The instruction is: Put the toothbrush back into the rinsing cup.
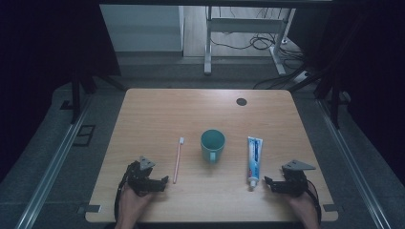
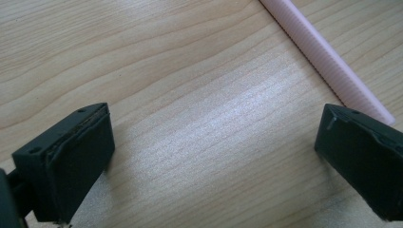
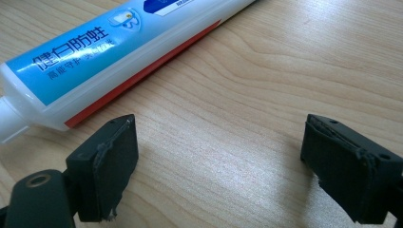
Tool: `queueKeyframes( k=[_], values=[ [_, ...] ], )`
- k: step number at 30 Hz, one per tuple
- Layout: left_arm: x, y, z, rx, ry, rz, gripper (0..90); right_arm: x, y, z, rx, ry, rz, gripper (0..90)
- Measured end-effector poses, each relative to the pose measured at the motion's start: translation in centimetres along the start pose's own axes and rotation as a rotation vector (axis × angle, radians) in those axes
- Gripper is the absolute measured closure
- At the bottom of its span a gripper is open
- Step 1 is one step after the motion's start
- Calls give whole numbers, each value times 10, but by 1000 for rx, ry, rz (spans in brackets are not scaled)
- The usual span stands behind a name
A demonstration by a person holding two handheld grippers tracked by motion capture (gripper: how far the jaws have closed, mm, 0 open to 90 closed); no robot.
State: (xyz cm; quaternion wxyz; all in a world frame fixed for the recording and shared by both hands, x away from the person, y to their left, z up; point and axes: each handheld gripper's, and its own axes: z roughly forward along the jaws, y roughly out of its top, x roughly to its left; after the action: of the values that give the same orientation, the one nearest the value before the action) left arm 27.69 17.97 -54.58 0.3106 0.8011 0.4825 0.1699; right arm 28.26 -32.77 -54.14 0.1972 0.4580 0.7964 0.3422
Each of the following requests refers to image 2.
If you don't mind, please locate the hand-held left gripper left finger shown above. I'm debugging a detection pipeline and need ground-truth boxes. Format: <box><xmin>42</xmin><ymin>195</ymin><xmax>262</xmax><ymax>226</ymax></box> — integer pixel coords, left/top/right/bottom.
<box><xmin>11</xmin><ymin>102</ymin><xmax>116</xmax><ymax>224</ymax></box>

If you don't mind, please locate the white toothbrush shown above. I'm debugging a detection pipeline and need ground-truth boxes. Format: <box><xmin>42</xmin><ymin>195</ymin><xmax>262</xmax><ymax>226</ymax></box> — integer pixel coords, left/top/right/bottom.
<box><xmin>259</xmin><ymin>0</ymin><xmax>396</xmax><ymax>126</ymax></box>

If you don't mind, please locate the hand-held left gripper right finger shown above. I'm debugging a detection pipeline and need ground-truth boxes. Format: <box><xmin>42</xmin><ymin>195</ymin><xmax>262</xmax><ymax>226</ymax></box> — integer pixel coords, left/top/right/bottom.
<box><xmin>314</xmin><ymin>103</ymin><xmax>403</xmax><ymax>222</ymax></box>

